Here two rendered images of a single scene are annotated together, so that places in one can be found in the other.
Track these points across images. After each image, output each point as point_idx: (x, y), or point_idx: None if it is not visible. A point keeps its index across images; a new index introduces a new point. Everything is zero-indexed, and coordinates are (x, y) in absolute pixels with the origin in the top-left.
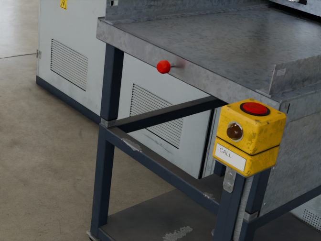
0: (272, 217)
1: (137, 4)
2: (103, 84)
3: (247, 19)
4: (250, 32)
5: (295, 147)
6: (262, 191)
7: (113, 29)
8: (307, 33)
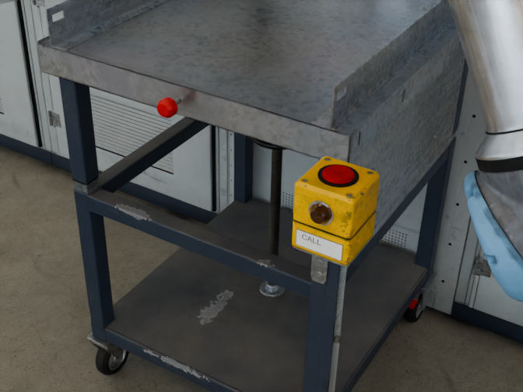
0: (354, 268)
1: (91, 6)
2: (68, 134)
3: None
4: (261, 12)
5: None
6: None
7: (68, 57)
8: None
